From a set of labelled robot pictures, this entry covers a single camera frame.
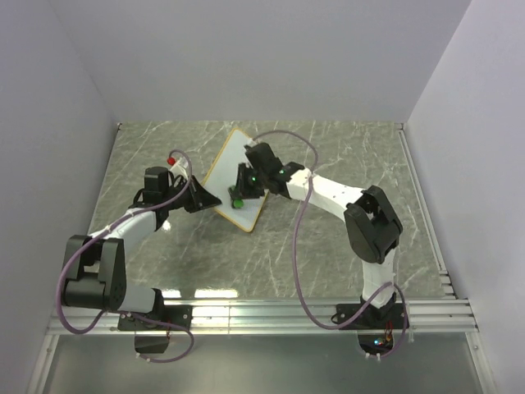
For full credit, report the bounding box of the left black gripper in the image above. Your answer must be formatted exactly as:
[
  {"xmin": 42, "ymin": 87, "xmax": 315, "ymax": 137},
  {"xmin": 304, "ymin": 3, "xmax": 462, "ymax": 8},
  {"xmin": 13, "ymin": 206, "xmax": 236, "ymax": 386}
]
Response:
[{"xmin": 163, "ymin": 175, "xmax": 221, "ymax": 213}]

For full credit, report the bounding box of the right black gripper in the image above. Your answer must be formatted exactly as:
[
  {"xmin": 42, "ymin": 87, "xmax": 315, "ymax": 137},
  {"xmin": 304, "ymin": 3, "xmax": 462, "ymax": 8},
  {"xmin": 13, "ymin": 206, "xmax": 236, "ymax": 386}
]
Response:
[{"xmin": 231, "ymin": 163, "xmax": 267, "ymax": 201}]

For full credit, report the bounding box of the green whiteboard eraser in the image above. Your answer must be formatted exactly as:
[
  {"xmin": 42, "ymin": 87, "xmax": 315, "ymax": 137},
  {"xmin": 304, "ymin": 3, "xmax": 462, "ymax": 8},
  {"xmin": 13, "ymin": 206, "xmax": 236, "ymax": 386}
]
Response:
[{"xmin": 228, "ymin": 186, "xmax": 244, "ymax": 209}]

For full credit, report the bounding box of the yellow framed whiteboard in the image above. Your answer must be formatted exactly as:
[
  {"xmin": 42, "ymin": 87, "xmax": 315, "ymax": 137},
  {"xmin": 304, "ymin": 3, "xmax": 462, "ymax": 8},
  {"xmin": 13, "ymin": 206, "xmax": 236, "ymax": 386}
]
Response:
[{"xmin": 203, "ymin": 128, "xmax": 267, "ymax": 232}]

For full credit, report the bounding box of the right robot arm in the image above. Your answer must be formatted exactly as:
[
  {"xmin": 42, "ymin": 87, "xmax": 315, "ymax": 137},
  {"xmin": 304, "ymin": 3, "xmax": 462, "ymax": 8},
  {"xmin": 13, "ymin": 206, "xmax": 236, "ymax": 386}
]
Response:
[{"xmin": 231, "ymin": 142, "xmax": 403, "ymax": 330}]

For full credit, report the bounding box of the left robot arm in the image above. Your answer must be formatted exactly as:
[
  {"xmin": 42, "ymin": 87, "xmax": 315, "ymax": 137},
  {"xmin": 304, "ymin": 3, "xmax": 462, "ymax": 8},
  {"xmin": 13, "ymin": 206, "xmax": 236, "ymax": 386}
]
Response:
[{"xmin": 56, "ymin": 167, "xmax": 221, "ymax": 334}]

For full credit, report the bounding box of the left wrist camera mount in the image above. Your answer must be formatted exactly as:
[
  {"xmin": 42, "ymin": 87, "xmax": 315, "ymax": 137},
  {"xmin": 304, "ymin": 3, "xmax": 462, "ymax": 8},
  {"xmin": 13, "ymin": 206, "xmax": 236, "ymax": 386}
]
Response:
[{"xmin": 167, "ymin": 157, "xmax": 189, "ymax": 179}]

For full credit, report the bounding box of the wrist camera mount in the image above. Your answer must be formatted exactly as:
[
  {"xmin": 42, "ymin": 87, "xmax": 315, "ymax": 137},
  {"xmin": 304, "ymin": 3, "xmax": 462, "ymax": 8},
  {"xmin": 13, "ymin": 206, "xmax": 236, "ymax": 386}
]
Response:
[
  {"xmin": 167, "ymin": 157, "xmax": 189, "ymax": 179},
  {"xmin": 244, "ymin": 139, "xmax": 258, "ymax": 149}
]

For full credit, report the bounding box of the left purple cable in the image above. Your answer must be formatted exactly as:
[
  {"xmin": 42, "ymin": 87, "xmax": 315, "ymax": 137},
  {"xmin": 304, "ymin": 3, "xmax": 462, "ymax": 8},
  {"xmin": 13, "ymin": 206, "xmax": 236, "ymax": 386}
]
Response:
[{"xmin": 55, "ymin": 149, "xmax": 196, "ymax": 363}]

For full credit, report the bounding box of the purple cable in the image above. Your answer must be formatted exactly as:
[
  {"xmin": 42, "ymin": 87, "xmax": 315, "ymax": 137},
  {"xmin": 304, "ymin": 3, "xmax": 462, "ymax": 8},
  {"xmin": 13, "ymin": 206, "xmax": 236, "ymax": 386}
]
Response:
[
  {"xmin": 55, "ymin": 149, "xmax": 196, "ymax": 363},
  {"xmin": 245, "ymin": 130, "xmax": 409, "ymax": 362}
]

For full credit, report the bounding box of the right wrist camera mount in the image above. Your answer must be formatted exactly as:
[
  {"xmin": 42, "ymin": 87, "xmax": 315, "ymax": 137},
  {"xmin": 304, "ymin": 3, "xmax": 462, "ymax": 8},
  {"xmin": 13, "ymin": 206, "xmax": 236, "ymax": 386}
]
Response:
[{"xmin": 244, "ymin": 139, "xmax": 258, "ymax": 149}]

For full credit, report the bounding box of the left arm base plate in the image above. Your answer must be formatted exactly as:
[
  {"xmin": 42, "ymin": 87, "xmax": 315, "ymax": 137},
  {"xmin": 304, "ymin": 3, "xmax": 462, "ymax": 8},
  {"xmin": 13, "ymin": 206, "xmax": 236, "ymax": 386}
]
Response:
[{"xmin": 117, "ymin": 305, "xmax": 193, "ymax": 332}]

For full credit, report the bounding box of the aluminium front rail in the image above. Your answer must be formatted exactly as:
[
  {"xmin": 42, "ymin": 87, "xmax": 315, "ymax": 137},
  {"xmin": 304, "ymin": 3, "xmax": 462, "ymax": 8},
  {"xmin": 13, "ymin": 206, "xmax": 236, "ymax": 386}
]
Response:
[{"xmin": 46, "ymin": 299, "xmax": 478, "ymax": 335}]

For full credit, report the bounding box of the aluminium rail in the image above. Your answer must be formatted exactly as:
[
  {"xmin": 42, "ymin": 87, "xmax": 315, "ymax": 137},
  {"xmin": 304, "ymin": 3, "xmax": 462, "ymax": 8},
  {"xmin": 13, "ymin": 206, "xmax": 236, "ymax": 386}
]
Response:
[
  {"xmin": 396, "ymin": 123, "xmax": 458, "ymax": 299},
  {"xmin": 46, "ymin": 299, "xmax": 478, "ymax": 335}
]

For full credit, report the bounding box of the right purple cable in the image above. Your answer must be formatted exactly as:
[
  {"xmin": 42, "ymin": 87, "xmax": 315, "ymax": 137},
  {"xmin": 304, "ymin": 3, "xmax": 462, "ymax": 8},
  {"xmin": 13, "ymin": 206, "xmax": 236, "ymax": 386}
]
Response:
[{"xmin": 245, "ymin": 130, "xmax": 409, "ymax": 362}]

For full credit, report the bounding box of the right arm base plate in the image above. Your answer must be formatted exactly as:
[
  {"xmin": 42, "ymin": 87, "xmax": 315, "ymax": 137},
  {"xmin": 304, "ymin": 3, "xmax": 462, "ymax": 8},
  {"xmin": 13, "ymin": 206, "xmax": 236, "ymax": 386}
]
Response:
[{"xmin": 331, "ymin": 303, "xmax": 410, "ymax": 331}]

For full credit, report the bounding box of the aluminium right side rail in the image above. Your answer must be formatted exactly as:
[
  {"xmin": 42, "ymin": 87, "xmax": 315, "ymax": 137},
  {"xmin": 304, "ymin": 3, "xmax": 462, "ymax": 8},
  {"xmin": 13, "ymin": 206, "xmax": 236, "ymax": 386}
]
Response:
[{"xmin": 396, "ymin": 123, "xmax": 458, "ymax": 299}]

